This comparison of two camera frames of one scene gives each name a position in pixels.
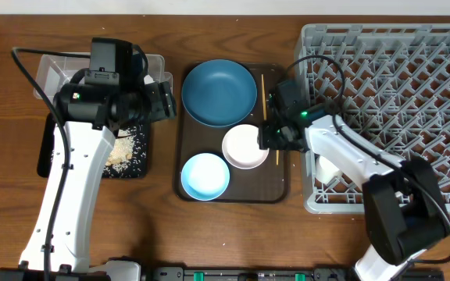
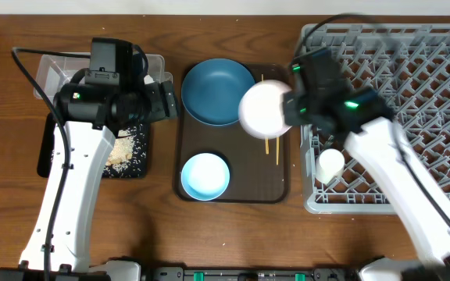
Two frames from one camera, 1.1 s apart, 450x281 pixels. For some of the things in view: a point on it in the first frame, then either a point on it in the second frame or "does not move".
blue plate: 219,93 does not move
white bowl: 241,148 to 259,109
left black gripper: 162,101 does not move
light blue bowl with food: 205,176 does not move
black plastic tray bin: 129,156 does not move
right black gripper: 266,140 to 290,102
